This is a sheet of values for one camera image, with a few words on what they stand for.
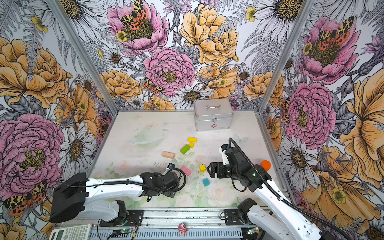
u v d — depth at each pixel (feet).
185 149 3.22
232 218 2.41
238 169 1.78
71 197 1.38
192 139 3.45
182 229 2.21
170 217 2.50
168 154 3.19
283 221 1.43
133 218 2.41
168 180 2.05
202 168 2.94
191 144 3.35
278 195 1.46
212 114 3.36
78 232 2.28
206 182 2.75
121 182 1.70
